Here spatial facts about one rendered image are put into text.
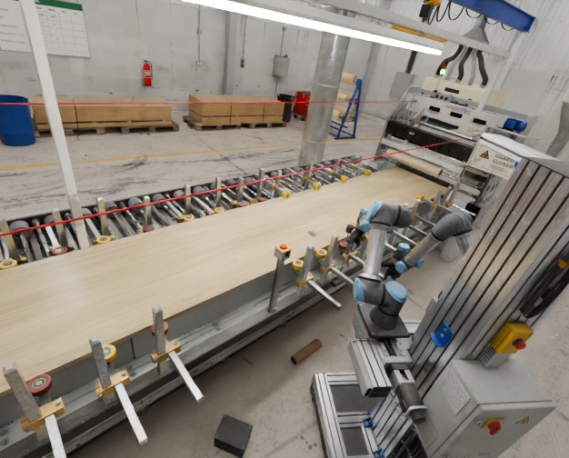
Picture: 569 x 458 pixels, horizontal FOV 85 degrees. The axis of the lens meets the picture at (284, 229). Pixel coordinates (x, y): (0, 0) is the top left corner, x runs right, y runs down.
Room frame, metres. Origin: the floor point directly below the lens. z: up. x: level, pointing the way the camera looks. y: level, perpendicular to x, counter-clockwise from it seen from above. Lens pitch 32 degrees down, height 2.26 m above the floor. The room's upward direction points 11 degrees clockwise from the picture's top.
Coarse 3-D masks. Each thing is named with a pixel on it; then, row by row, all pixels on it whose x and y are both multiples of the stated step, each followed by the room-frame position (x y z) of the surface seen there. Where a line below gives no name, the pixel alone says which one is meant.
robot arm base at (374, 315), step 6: (378, 306) 1.22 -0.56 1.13; (372, 312) 1.23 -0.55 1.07; (378, 312) 1.20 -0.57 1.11; (384, 312) 1.18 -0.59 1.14; (372, 318) 1.20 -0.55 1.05; (378, 318) 1.18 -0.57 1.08; (384, 318) 1.17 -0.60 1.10; (390, 318) 1.17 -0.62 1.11; (396, 318) 1.18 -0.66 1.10; (378, 324) 1.16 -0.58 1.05; (384, 324) 1.16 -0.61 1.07; (390, 324) 1.16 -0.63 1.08; (396, 324) 1.18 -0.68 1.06
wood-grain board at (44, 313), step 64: (320, 192) 3.03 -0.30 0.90; (384, 192) 3.36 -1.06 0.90; (64, 256) 1.39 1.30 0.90; (128, 256) 1.50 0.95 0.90; (192, 256) 1.61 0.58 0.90; (256, 256) 1.74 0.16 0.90; (0, 320) 0.89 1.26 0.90; (64, 320) 0.96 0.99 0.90; (128, 320) 1.02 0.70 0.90; (0, 384) 0.62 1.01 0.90
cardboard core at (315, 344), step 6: (312, 342) 1.77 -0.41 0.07; (318, 342) 1.78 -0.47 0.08; (306, 348) 1.69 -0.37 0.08; (312, 348) 1.71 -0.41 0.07; (318, 348) 1.74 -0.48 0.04; (294, 354) 1.61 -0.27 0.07; (300, 354) 1.62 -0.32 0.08; (306, 354) 1.64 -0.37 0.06; (294, 360) 1.61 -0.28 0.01; (300, 360) 1.58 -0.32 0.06
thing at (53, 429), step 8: (48, 392) 0.65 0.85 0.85; (40, 400) 0.61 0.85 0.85; (48, 400) 0.62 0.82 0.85; (48, 416) 0.56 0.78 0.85; (48, 424) 0.53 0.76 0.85; (56, 424) 0.54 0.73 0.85; (48, 432) 0.51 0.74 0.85; (56, 432) 0.51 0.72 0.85; (56, 440) 0.49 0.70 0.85; (56, 448) 0.46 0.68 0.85; (64, 448) 0.47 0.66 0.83; (56, 456) 0.44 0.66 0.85; (64, 456) 0.44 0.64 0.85
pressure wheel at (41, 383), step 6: (36, 378) 0.66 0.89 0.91; (42, 378) 0.67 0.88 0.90; (48, 378) 0.67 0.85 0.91; (30, 384) 0.63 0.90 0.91; (36, 384) 0.64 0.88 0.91; (42, 384) 0.64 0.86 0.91; (48, 384) 0.65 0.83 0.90; (30, 390) 0.61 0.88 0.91; (36, 390) 0.62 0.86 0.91; (42, 390) 0.62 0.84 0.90; (48, 390) 0.64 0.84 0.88
